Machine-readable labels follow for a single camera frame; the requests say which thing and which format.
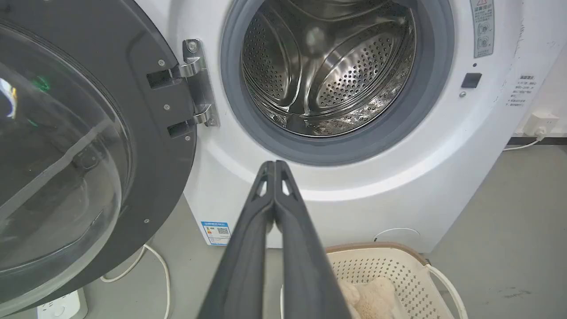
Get beige plush toy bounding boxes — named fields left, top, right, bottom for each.
left=338, top=277, right=396, bottom=319

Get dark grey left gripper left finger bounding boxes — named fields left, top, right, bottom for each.
left=198, top=160, right=277, bottom=319

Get white power strip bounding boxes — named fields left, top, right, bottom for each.
left=36, top=288, right=88, bottom=319

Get thin white wall cable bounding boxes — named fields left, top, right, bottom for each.
left=502, top=136, right=544, bottom=152

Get white front-load washing machine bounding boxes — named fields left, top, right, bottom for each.
left=133, top=0, right=567, bottom=254

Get grey warning label sticker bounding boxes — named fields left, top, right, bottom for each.
left=470, top=0, right=495, bottom=59

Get cream perforated laundry basket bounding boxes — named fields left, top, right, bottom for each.
left=280, top=242, right=469, bottom=319

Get white power cable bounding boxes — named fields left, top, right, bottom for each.
left=100, top=244, right=171, bottom=319

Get blue energy label sticker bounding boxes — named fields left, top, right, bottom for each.
left=201, top=221, right=232, bottom=246

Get chrome door hinge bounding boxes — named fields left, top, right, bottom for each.
left=174, top=39, right=220, bottom=128

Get dark grey washing machine door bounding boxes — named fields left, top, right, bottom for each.
left=0, top=0, right=198, bottom=317

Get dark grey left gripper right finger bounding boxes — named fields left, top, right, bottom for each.
left=274, top=160, right=353, bottom=319

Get white wall plug adapter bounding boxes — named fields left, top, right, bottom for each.
left=523, top=112, right=559, bottom=139

